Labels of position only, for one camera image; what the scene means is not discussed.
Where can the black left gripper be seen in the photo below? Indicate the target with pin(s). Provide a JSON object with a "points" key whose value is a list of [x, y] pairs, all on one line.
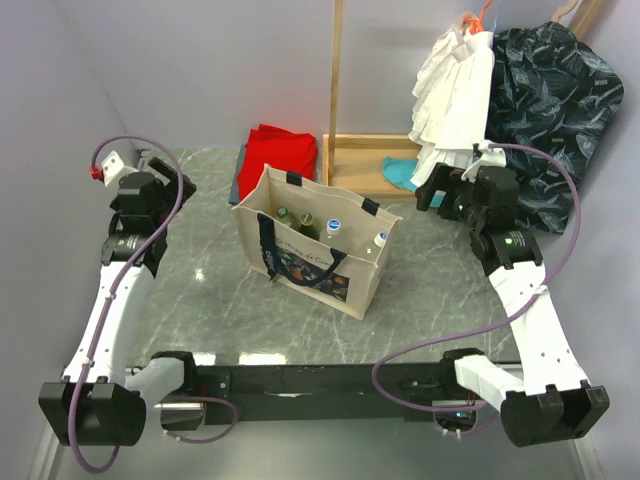
{"points": [[170, 188]]}

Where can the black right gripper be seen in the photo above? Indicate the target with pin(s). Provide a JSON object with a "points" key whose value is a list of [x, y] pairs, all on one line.
{"points": [[445, 178]]}

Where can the clear Pocari Sweat bottle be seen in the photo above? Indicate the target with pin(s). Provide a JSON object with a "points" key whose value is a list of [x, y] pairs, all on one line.
{"points": [[333, 236]]}

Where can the beige canvas tote bag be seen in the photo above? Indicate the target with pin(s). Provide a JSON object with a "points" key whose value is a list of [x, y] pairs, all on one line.
{"points": [[344, 281]]}

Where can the dark green Perrier bottle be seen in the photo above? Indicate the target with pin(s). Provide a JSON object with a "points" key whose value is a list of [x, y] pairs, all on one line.
{"points": [[307, 227]]}

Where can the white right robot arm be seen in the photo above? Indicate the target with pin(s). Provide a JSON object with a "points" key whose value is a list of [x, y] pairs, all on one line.
{"points": [[553, 400]]}

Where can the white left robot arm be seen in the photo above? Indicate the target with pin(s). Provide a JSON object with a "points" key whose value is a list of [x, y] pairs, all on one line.
{"points": [[96, 402]]}

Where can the teal cloth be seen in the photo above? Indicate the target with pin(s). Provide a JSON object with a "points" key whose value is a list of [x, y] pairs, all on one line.
{"points": [[401, 173]]}

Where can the white hanging shirt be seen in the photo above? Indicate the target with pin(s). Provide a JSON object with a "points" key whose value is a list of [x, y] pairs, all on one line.
{"points": [[452, 92]]}

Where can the wooden clothes rack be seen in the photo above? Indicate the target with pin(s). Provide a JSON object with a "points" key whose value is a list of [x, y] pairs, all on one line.
{"points": [[354, 161]]}

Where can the clear glass bottle green cap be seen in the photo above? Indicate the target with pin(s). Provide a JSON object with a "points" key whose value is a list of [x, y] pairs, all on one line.
{"points": [[284, 216]]}

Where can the dark leaf print shirt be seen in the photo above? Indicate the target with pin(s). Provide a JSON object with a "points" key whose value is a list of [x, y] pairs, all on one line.
{"points": [[551, 92]]}

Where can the red folded cloth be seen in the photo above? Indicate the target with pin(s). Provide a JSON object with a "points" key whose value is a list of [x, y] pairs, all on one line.
{"points": [[279, 148]]}

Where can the orange clothes hanger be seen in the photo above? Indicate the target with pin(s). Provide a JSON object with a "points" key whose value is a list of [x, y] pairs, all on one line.
{"points": [[474, 23]]}

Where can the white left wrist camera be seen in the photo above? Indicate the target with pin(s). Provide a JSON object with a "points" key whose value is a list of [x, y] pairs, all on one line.
{"points": [[111, 171]]}

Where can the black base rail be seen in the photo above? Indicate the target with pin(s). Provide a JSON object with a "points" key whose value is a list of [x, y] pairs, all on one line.
{"points": [[324, 392]]}

